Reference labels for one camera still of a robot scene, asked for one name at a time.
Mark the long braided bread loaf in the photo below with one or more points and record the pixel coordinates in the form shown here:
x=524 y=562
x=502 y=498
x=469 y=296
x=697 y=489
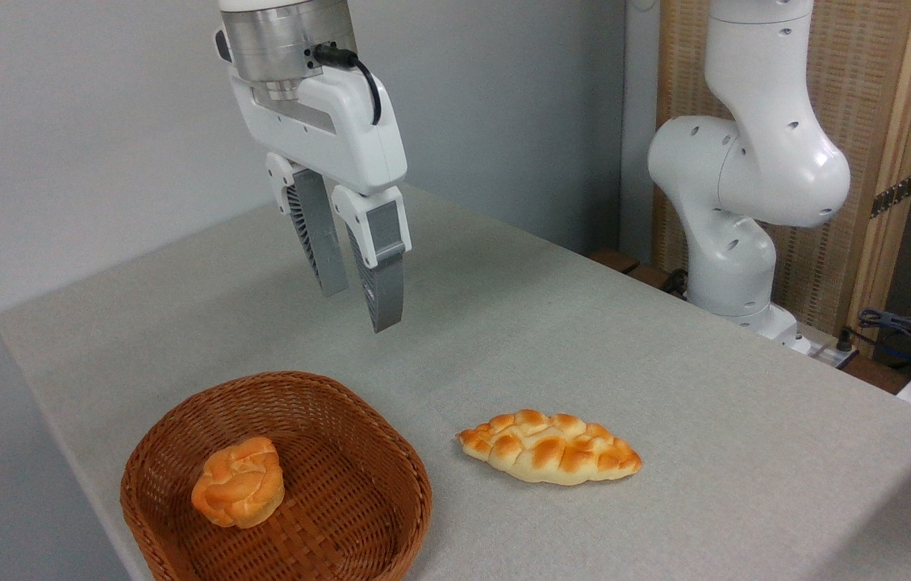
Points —
x=552 y=450

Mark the round knotted bread roll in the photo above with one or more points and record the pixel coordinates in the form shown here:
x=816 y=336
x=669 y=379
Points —
x=239 y=482

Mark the metal screen hinge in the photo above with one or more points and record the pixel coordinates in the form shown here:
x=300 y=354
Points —
x=895 y=195

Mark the brown woven wicker basket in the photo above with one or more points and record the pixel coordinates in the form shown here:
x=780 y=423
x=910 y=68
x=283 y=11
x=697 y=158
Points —
x=342 y=476

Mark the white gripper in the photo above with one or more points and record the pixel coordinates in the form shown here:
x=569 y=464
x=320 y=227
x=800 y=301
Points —
x=342 y=133

